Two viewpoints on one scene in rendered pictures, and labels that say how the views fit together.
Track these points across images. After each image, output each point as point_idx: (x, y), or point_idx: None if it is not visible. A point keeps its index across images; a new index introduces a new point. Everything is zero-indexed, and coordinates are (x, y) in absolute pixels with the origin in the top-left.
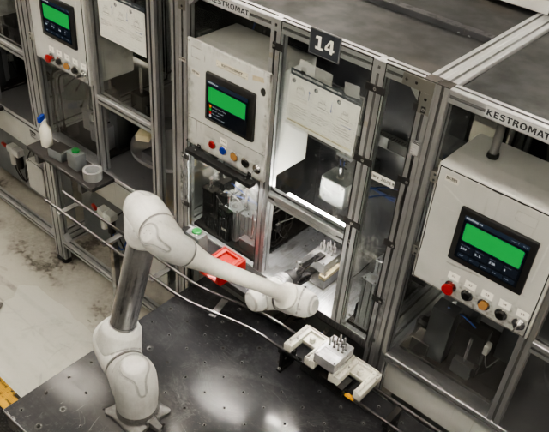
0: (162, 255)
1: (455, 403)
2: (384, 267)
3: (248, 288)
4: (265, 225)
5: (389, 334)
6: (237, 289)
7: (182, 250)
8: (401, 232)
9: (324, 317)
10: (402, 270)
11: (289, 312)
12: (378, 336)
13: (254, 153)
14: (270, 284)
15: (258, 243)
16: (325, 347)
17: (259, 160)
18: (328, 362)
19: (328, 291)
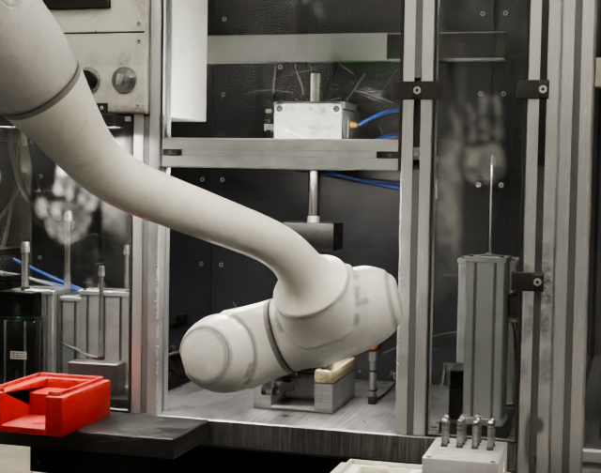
0: None
1: None
2: (531, 169)
3: (221, 236)
4: (159, 249)
5: (581, 376)
6: (112, 437)
7: (50, 25)
8: (560, 38)
9: (376, 444)
10: (583, 145)
11: (337, 322)
12: (551, 403)
13: (114, 40)
14: (278, 221)
15: (141, 319)
16: (439, 450)
17: (130, 52)
18: (476, 462)
19: (347, 413)
